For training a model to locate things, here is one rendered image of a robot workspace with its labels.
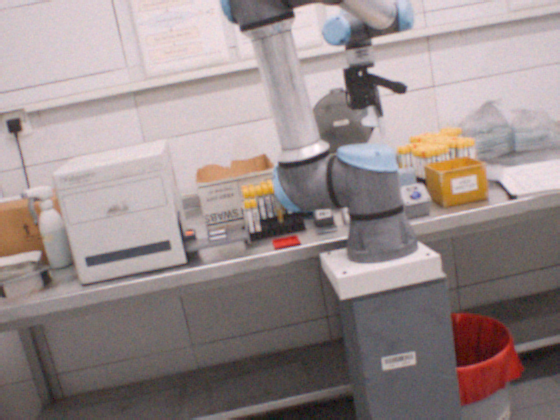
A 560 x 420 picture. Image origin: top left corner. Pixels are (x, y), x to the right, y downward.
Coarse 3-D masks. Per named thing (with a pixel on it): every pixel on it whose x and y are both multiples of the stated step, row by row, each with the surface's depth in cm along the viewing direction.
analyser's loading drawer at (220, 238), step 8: (224, 224) 166; (208, 232) 163; (216, 232) 168; (224, 232) 168; (240, 232) 167; (248, 232) 163; (192, 240) 168; (200, 240) 167; (208, 240) 165; (216, 240) 163; (224, 240) 163; (232, 240) 163; (240, 240) 163; (248, 240) 163; (184, 248) 163; (192, 248) 162; (200, 248) 163
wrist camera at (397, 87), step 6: (372, 78) 168; (378, 78) 168; (384, 78) 168; (378, 84) 169; (384, 84) 169; (390, 84) 169; (396, 84) 169; (402, 84) 170; (396, 90) 169; (402, 90) 170
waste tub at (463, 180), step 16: (448, 160) 178; (464, 160) 179; (432, 176) 172; (448, 176) 166; (464, 176) 166; (480, 176) 167; (432, 192) 175; (448, 192) 167; (464, 192) 167; (480, 192) 168
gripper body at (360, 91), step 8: (368, 64) 166; (344, 72) 168; (352, 72) 168; (352, 80) 168; (360, 80) 169; (368, 80) 168; (352, 88) 169; (360, 88) 169; (368, 88) 167; (376, 88) 168; (352, 96) 168; (360, 96) 168; (368, 96) 168; (352, 104) 169; (360, 104) 169; (368, 104) 169
